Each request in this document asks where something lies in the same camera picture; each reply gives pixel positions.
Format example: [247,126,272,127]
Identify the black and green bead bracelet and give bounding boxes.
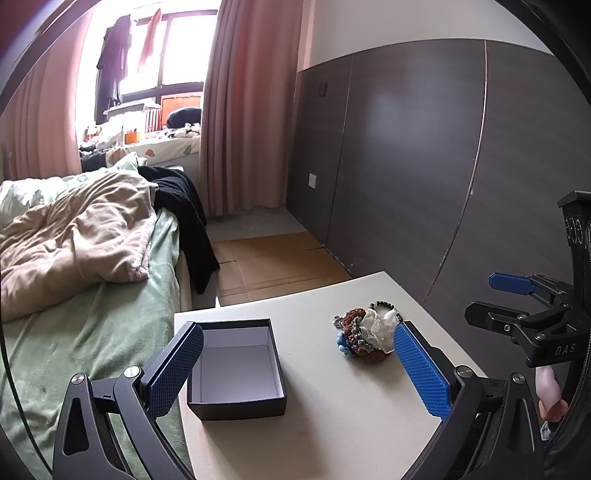
[368,300,404,324]

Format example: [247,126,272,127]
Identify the white tissue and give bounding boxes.
[359,307,401,354]

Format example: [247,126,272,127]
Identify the brown rudraksha bead bracelet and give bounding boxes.
[334,307,399,364]

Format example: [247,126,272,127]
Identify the blue and red bead bracelet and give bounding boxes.
[335,330,359,357]

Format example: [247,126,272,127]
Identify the black jewelry box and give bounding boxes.
[187,319,287,421]

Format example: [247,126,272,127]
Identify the person's right hand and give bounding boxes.
[535,366,568,423]

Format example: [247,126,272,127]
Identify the green bed sheet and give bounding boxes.
[1,210,180,479]

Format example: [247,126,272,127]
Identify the beige duvet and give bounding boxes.
[1,170,157,322]

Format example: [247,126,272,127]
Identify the flattened cardboard on floor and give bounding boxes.
[213,231,351,306]

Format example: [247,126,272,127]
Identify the black garment on bed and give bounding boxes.
[138,166,221,294]

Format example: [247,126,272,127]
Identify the orange cup on sill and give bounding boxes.
[124,130,139,145]

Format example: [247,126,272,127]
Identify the pink curtain left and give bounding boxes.
[1,11,92,180]

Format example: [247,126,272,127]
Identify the pink curtain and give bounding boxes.
[198,1,304,216]
[1,11,92,180]

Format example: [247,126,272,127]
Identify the black bag on sill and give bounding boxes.
[166,106,201,129]

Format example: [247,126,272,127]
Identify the pink curtain right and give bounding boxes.
[198,1,304,216]

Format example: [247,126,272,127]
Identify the hanging dark clothes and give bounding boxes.
[94,15,131,125]

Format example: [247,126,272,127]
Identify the white wall socket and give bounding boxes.
[308,173,318,189]

